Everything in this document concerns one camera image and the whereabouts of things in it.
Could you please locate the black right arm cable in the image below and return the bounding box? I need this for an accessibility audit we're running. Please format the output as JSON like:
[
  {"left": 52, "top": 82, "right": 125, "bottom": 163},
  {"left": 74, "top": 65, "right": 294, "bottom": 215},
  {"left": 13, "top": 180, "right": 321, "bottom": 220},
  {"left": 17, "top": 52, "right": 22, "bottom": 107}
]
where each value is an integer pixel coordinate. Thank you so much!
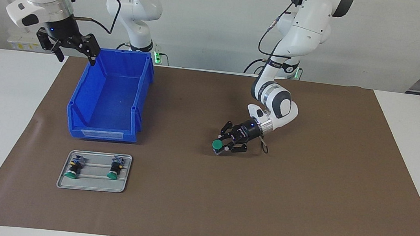
[{"left": 72, "top": 0, "right": 122, "bottom": 36}]

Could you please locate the green push button switch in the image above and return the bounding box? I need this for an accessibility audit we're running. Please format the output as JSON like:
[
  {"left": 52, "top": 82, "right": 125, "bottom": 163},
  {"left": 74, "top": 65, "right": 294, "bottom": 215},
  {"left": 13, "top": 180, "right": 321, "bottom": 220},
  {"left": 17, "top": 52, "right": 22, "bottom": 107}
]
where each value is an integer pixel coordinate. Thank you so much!
[
  {"left": 106, "top": 155, "right": 125, "bottom": 181},
  {"left": 63, "top": 154, "right": 87, "bottom": 180},
  {"left": 211, "top": 136, "right": 230, "bottom": 157}
]

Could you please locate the blue plastic storage bin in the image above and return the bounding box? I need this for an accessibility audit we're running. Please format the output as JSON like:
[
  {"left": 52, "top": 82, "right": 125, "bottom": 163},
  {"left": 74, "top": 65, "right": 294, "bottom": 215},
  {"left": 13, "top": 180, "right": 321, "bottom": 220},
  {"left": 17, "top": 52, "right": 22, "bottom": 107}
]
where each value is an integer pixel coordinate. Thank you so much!
[{"left": 64, "top": 44, "right": 157, "bottom": 146}]

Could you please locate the silver metal tray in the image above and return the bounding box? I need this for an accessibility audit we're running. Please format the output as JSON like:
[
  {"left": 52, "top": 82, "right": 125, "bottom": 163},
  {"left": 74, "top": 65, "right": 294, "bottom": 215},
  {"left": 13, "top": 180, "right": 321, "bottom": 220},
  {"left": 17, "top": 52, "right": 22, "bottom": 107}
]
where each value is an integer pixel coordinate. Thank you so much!
[{"left": 56, "top": 147, "right": 133, "bottom": 196}]

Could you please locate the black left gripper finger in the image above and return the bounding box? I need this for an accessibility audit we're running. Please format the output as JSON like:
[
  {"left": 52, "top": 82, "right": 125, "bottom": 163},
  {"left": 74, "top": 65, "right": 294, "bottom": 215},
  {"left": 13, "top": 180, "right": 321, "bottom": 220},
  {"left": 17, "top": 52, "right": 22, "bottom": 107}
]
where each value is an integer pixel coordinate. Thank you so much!
[
  {"left": 219, "top": 120, "right": 236, "bottom": 138},
  {"left": 225, "top": 140, "right": 249, "bottom": 154}
]

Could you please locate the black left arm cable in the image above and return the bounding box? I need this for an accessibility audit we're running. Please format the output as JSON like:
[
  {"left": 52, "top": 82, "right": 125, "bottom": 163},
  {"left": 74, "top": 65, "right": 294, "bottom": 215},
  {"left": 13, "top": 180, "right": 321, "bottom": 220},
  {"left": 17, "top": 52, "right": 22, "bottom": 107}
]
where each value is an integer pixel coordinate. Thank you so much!
[{"left": 247, "top": 0, "right": 307, "bottom": 157}]

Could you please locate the white wall socket box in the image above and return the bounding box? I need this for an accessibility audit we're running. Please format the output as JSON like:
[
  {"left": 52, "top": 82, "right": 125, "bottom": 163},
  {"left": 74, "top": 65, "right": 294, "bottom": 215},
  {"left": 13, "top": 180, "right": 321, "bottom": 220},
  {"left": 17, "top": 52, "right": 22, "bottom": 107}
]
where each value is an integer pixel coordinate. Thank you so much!
[{"left": 6, "top": 29, "right": 46, "bottom": 53}]

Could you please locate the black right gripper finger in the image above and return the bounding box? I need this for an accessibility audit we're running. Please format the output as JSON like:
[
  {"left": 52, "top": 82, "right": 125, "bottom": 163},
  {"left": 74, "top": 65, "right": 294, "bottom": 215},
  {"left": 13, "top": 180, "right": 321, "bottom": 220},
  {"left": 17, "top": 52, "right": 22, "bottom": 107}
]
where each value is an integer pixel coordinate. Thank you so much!
[
  {"left": 34, "top": 30, "right": 66, "bottom": 63},
  {"left": 78, "top": 33, "right": 102, "bottom": 67}
]

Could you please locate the brown table mat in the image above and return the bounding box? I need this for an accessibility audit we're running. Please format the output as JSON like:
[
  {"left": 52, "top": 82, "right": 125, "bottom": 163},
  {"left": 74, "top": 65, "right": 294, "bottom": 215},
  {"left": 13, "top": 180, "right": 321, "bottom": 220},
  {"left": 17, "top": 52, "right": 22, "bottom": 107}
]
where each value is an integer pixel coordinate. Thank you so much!
[{"left": 0, "top": 46, "right": 420, "bottom": 236}]

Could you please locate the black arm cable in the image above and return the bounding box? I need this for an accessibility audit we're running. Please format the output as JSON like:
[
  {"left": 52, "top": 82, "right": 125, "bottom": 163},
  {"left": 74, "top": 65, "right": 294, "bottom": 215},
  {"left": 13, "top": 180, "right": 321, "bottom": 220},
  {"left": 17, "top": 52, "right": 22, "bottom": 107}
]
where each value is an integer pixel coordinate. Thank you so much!
[
  {"left": 72, "top": 0, "right": 122, "bottom": 36},
  {"left": 247, "top": 0, "right": 307, "bottom": 157}
]

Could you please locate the black base cable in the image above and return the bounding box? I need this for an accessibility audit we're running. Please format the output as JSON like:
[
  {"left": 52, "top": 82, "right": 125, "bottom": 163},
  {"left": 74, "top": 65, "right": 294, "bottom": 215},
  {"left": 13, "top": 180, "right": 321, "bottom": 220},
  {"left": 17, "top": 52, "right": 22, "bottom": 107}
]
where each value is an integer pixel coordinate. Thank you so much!
[{"left": 244, "top": 56, "right": 269, "bottom": 77}]

